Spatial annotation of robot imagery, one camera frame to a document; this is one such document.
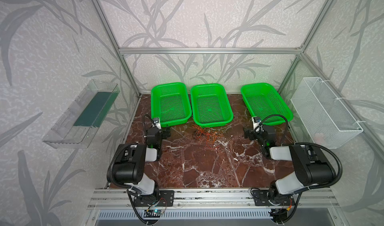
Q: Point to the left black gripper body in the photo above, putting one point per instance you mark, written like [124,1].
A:
[155,132]

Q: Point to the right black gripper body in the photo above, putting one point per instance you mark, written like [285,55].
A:
[256,133]

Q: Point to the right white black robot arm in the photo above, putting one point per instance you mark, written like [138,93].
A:
[315,166]

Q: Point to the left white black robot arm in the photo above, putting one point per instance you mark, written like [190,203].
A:
[127,168]

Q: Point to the right green plastic basket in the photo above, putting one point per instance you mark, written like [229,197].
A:
[263,100]

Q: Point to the green plastic basket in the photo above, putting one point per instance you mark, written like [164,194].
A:
[171,104]
[211,106]
[263,100]

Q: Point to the left green plastic basket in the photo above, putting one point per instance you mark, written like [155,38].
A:
[171,104]

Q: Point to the middle green plastic basket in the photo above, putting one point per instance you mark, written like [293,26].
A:
[211,106]

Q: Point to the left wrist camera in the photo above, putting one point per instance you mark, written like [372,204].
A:
[156,123]

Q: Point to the white wire mesh basket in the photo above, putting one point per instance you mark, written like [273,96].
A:
[326,118]

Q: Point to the clear acrylic wall tray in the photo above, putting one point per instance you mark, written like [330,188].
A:
[79,124]

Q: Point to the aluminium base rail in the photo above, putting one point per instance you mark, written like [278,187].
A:
[210,198]

